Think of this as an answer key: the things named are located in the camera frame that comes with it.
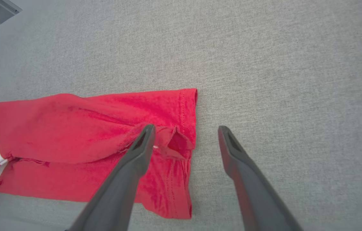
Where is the grey fabric sofa cushion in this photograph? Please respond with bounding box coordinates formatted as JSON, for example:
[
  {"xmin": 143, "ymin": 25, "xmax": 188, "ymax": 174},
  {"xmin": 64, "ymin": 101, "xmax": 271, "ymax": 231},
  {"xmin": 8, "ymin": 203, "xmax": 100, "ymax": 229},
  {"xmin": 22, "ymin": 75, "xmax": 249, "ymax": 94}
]
[{"xmin": 0, "ymin": 0, "xmax": 362, "ymax": 231}]

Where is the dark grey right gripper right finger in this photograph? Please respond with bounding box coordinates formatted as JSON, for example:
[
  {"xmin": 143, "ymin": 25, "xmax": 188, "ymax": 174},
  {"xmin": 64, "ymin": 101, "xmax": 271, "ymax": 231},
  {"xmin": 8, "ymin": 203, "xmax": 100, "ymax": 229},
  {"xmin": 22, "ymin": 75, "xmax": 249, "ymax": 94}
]
[{"xmin": 217, "ymin": 125, "xmax": 304, "ymax": 231}]

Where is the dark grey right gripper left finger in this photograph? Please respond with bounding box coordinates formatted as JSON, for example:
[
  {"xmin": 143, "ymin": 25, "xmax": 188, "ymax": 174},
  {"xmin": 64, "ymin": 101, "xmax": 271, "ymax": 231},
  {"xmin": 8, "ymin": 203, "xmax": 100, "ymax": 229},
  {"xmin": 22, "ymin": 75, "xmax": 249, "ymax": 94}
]
[{"xmin": 66, "ymin": 124, "xmax": 156, "ymax": 231}]

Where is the red and white jersey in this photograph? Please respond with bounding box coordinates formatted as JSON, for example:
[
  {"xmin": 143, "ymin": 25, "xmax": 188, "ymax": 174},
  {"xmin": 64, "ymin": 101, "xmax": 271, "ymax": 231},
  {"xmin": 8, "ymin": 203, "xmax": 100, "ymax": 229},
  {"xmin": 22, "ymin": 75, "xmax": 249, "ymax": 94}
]
[{"xmin": 0, "ymin": 88, "xmax": 198, "ymax": 220}]

